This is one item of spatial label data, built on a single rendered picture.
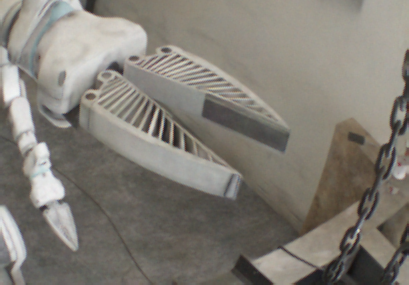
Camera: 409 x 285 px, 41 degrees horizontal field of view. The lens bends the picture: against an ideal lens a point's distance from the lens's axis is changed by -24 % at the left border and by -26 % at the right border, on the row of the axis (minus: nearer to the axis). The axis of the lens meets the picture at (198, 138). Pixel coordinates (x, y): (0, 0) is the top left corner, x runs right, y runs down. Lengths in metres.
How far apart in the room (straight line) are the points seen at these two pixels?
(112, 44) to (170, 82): 0.06
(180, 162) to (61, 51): 0.13
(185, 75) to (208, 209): 2.31
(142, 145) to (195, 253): 2.16
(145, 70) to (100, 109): 0.05
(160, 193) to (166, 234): 0.25
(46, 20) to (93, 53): 0.07
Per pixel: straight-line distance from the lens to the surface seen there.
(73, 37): 0.48
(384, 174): 0.38
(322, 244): 1.75
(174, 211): 2.74
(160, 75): 0.47
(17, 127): 1.52
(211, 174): 0.40
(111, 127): 0.42
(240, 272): 1.59
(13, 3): 0.56
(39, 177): 1.48
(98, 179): 2.83
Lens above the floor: 1.85
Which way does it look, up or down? 36 degrees down
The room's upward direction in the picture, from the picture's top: 10 degrees clockwise
